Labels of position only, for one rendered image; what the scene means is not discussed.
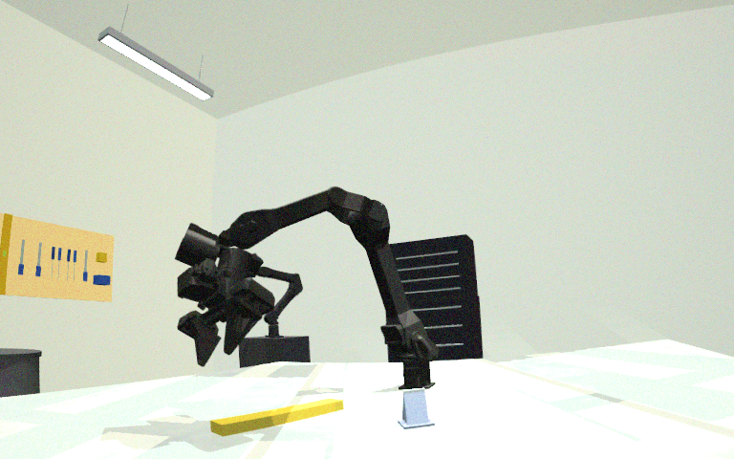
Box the yellow bar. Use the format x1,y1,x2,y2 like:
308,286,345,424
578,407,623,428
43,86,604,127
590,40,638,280
210,399,344,436

